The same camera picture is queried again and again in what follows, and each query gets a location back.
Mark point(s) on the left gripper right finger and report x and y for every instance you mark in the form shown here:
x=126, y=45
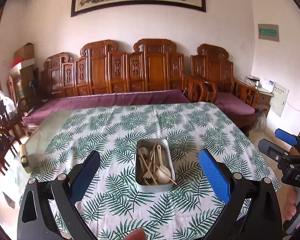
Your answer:
x=214, y=175

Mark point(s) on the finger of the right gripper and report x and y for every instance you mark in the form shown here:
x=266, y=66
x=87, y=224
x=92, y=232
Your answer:
x=274, y=152
x=286, y=137

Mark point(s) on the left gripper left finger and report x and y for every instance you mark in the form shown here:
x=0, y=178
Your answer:
x=81, y=176

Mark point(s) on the large white ladle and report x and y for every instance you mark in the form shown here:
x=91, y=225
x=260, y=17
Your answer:
x=160, y=158

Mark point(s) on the dark brown chopstick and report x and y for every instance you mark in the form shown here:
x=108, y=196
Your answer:
x=163, y=174

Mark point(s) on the metal spoon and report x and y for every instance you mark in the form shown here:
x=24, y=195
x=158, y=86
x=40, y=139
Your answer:
x=148, y=162

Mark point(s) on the light wooden chopstick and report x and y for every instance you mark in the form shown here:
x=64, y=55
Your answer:
x=154, y=182

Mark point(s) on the brown patterned chopstick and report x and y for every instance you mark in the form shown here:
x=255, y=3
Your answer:
x=152, y=154

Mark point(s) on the person's right hand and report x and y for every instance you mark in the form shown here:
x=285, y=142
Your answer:
x=290, y=207

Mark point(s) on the person's left hand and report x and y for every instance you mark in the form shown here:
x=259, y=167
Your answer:
x=137, y=234

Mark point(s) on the white electrical panel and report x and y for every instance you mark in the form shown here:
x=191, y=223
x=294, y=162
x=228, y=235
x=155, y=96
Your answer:
x=278, y=101

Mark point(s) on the wooden side table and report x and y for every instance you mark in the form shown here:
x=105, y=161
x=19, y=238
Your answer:
x=263, y=103

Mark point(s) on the white device on table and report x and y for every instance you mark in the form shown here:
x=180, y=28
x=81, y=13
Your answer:
x=261, y=83

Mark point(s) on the purple armchair cushion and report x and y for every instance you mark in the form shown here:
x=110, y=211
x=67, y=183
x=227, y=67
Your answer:
x=231, y=105

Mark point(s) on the metal rectangular tray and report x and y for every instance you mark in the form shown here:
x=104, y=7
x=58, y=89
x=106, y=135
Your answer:
x=141, y=184

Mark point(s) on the leaf pattern tablecloth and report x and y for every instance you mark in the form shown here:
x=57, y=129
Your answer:
x=113, y=207

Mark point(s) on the purple long seat cushion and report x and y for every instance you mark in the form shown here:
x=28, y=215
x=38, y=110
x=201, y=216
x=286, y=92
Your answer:
x=105, y=100

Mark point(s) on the dark wooden dining chair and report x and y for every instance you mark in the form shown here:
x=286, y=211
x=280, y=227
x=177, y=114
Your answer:
x=6, y=138

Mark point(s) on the cardboard box stack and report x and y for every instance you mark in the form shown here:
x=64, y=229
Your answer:
x=22, y=80

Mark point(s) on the carved wooden armchair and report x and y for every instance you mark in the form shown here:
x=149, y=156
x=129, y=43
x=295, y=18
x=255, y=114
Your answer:
x=212, y=64

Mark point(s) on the carved wooden sofa bench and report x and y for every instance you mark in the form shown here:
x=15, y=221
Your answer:
x=154, y=65

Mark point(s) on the grey green wall box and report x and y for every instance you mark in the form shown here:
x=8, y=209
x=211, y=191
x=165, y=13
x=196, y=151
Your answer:
x=268, y=32

